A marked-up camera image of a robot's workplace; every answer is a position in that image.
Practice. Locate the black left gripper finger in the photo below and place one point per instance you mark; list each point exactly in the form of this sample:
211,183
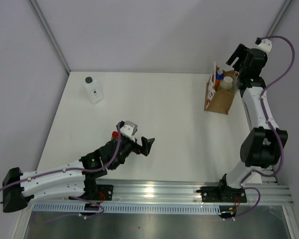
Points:
147,142
144,150

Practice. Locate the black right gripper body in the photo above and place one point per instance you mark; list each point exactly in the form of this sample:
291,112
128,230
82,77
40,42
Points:
240,68

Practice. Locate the dark green bottle red cap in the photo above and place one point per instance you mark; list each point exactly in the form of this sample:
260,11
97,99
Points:
115,135

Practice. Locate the orange bottle blue cap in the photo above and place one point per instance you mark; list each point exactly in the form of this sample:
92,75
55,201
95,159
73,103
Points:
219,76

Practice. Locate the green bottle white cap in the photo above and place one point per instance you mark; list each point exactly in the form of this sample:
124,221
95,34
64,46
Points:
226,83

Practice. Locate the clear bottle black cap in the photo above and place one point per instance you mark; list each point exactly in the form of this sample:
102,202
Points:
93,90

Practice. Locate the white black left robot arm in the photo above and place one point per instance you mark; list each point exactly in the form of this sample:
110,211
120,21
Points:
73,180

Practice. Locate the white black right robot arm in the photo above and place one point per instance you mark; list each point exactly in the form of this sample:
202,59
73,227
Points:
264,145

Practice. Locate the watermelon canvas tote bag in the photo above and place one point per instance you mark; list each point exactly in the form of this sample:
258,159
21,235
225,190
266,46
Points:
220,101

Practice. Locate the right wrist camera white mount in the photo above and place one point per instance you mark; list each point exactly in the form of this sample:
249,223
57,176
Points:
264,44

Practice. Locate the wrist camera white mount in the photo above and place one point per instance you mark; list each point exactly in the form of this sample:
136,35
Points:
264,44
128,128

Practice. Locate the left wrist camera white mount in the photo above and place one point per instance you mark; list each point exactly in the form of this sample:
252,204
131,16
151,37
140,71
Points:
128,128

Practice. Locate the aluminium mounting rail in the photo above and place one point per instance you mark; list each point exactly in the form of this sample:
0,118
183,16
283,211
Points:
164,192

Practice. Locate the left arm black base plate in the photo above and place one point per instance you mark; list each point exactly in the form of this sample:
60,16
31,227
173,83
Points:
98,192

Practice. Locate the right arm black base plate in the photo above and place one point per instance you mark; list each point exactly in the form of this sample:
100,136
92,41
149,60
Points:
222,194

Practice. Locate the white slotted cable duct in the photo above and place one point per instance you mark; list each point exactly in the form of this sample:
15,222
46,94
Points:
72,207

